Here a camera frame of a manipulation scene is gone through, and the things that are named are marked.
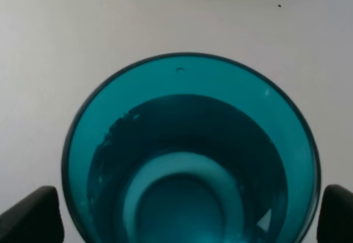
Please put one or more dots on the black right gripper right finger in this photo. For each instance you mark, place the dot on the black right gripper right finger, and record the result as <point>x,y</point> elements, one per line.
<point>335,217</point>

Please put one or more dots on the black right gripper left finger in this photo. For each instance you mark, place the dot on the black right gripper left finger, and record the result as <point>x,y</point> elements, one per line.
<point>36,218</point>

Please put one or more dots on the teal transparent plastic cup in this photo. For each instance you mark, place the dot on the teal transparent plastic cup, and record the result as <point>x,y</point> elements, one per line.
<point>190,147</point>

